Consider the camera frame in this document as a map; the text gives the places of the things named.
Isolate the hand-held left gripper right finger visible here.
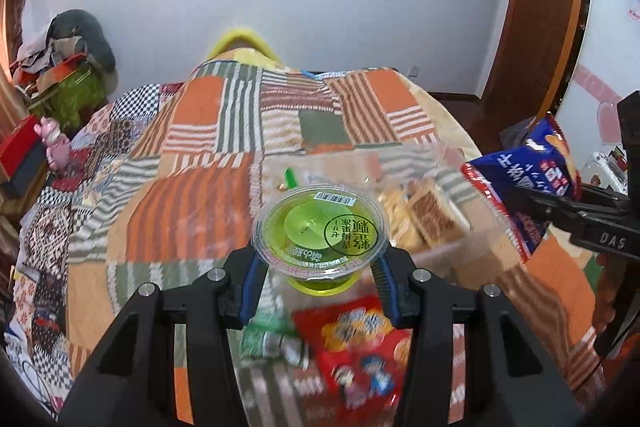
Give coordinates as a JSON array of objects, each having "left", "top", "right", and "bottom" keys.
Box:
[{"left": 370, "top": 247, "right": 583, "bottom": 427}]

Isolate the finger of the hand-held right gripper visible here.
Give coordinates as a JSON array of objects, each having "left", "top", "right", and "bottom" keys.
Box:
[
  {"left": 509, "top": 183, "right": 588, "bottom": 233},
  {"left": 575, "top": 183, "right": 630, "bottom": 211}
]

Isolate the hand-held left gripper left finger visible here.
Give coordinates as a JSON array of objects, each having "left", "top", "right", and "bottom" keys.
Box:
[{"left": 57, "top": 247, "right": 271, "bottom": 427}]

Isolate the blue chip bag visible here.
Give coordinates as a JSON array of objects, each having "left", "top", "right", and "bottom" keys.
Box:
[{"left": 461, "top": 114, "right": 584, "bottom": 264}]

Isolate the yellow cracker packet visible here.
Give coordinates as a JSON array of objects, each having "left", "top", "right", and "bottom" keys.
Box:
[{"left": 376, "top": 187, "right": 422, "bottom": 254}]

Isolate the clear plastic container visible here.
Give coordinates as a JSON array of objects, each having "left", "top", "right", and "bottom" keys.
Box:
[{"left": 259, "top": 146, "right": 482, "bottom": 285}]

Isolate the green jelly cup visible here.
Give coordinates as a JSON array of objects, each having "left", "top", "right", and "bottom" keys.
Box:
[{"left": 251, "top": 188, "right": 391, "bottom": 296}]

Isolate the brown cake packet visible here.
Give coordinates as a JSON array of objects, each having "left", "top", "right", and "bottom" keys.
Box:
[{"left": 407, "top": 179, "right": 472, "bottom": 249}]

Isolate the person's right hand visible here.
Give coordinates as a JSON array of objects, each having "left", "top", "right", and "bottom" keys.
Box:
[{"left": 594, "top": 251, "right": 621, "bottom": 339}]

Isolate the green white snack packet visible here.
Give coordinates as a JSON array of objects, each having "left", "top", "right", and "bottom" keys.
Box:
[{"left": 239, "top": 312, "right": 312, "bottom": 369}]

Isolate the red cartoon snack packet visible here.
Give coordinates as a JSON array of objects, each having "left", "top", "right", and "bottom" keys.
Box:
[{"left": 292, "top": 296, "right": 417, "bottom": 414}]

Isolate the striped patchwork blanket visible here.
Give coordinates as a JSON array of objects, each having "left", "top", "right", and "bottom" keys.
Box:
[{"left": 65, "top": 58, "right": 607, "bottom": 427}]

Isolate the white cabinet with stickers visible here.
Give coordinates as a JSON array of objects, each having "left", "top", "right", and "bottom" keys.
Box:
[{"left": 549, "top": 0, "right": 640, "bottom": 208}]

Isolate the wooden door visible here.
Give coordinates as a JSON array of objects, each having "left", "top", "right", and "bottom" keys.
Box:
[{"left": 481, "top": 0, "right": 593, "bottom": 120}]

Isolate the patterned checkered bedsheet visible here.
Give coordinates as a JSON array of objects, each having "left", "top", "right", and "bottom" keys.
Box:
[{"left": 0, "top": 82, "right": 193, "bottom": 410}]

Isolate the pink plush toy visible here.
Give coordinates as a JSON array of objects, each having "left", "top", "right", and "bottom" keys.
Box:
[{"left": 36, "top": 117, "right": 74, "bottom": 169}]

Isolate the yellow plush pillow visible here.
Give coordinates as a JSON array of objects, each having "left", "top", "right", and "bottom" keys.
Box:
[{"left": 206, "top": 26, "right": 287, "bottom": 68}]

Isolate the black box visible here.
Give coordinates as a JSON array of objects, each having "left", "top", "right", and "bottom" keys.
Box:
[{"left": 0, "top": 146, "right": 52, "bottom": 204}]

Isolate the green bag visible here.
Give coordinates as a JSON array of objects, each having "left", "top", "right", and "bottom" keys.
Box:
[{"left": 49, "top": 67, "right": 109, "bottom": 134}]

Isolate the red box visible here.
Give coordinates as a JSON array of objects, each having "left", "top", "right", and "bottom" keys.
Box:
[{"left": 0, "top": 114, "right": 49, "bottom": 180}]

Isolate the orange cardboard box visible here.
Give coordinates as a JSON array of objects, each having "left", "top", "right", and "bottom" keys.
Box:
[{"left": 36, "top": 53, "right": 94, "bottom": 84}]

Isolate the pile of clothes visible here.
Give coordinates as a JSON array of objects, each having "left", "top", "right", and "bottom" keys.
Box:
[
  {"left": 46, "top": 9, "right": 117, "bottom": 74},
  {"left": 10, "top": 31, "right": 62, "bottom": 84}
]

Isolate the dark brown curtain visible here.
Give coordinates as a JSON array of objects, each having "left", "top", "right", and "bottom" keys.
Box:
[{"left": 0, "top": 0, "right": 40, "bottom": 75}]

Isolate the thin black cable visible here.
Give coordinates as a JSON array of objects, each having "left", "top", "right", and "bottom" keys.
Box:
[{"left": 14, "top": 346, "right": 57, "bottom": 409}]

